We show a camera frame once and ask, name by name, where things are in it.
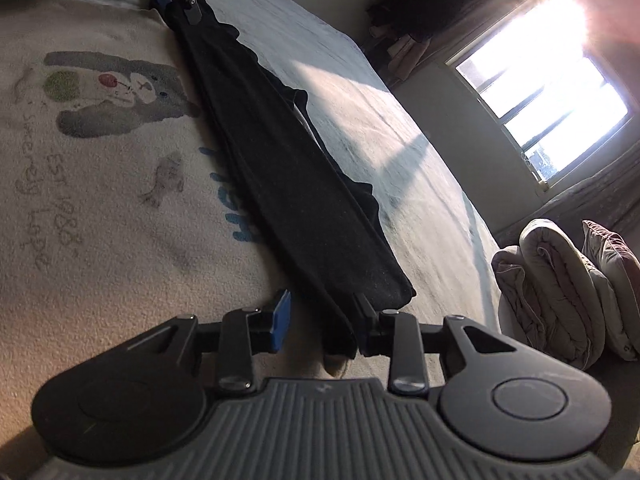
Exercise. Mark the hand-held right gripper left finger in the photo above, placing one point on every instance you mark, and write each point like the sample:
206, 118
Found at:
281, 321

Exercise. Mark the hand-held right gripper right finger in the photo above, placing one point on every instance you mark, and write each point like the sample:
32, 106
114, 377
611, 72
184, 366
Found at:
372, 335

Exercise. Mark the black pants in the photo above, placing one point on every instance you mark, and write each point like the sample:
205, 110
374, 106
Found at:
290, 175

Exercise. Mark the beige printed sweatshirt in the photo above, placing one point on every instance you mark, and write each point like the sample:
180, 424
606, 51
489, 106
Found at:
125, 210

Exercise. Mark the dark clothes pile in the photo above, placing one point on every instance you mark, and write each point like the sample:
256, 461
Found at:
425, 0

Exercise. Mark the folded beige quilt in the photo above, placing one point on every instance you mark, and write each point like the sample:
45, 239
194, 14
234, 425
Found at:
550, 290

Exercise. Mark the pink and beige pillow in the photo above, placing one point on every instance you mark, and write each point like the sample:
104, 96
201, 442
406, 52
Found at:
617, 280

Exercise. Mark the grey star-patterned curtain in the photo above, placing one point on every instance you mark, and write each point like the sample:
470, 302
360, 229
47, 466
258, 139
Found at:
600, 195

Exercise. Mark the window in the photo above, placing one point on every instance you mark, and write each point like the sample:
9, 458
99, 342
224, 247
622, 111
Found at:
545, 100

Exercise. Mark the beige curtain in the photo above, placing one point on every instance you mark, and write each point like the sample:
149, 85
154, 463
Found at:
505, 5

